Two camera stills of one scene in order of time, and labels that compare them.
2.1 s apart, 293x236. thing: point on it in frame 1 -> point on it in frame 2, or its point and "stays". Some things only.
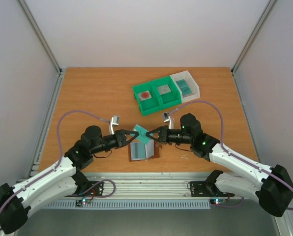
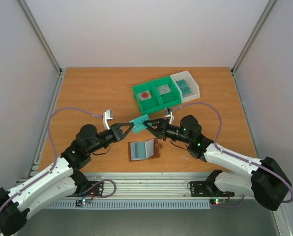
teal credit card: (142, 135) -> (138, 123)
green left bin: (150, 105) stays
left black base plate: (95, 189) stays
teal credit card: (138, 150) stays
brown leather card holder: (157, 146) -> (152, 149)
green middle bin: (169, 99) stays
